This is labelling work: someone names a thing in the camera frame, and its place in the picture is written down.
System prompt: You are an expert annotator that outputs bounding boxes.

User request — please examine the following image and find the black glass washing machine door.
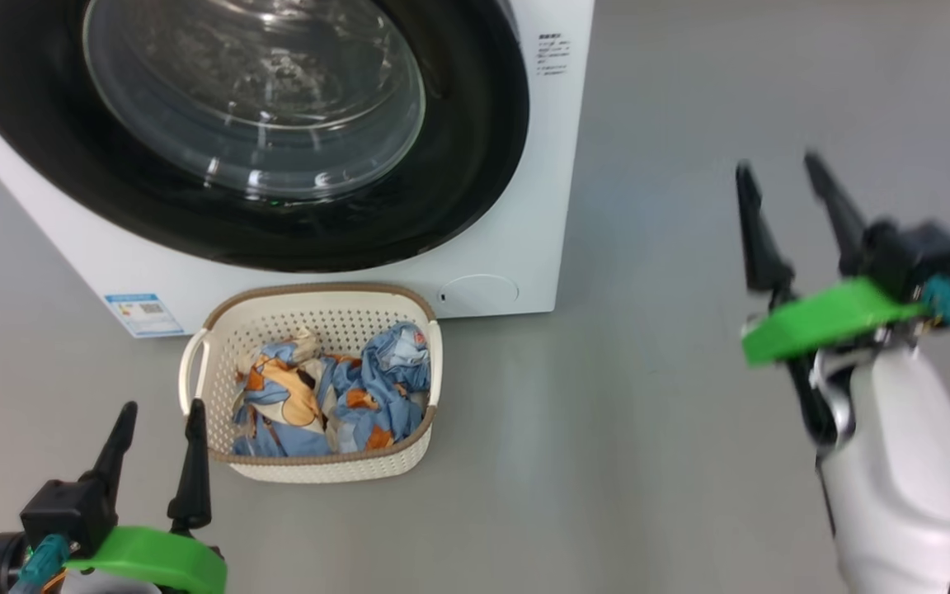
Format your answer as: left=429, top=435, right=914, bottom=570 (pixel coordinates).
left=0, top=0, right=530, bottom=273

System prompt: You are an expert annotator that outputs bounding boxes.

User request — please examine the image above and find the blue garment with cream patch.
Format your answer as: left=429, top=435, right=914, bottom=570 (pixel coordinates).
left=232, top=328, right=336, bottom=457

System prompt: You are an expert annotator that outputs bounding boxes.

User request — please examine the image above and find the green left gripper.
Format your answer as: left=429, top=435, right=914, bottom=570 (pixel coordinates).
left=63, top=399, right=228, bottom=594

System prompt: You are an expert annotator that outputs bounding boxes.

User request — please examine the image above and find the blue energy label sticker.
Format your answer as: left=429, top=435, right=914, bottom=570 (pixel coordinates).
left=104, top=292, right=185, bottom=337

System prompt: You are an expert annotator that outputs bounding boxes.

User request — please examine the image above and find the blue cartoon print garment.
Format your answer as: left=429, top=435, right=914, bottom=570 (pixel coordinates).
left=322, top=322, right=432, bottom=453

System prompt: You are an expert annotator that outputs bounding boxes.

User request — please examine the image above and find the cream perforated laundry basket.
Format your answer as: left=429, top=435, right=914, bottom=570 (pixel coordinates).
left=179, top=283, right=444, bottom=484

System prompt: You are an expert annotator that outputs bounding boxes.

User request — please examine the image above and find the round white filter cover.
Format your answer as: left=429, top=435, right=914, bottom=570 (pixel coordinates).
left=440, top=275, right=520, bottom=317

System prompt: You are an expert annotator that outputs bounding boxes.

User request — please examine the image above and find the teal plug left camera cable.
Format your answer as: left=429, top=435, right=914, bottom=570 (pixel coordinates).
left=12, top=535, right=70, bottom=594

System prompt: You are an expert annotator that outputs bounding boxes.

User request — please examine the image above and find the white front-load washing machine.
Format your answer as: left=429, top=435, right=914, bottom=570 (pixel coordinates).
left=0, top=0, right=595, bottom=339

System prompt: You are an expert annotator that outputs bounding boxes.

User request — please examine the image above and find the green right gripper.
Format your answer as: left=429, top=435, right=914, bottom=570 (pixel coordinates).
left=735, top=151, right=929, bottom=450

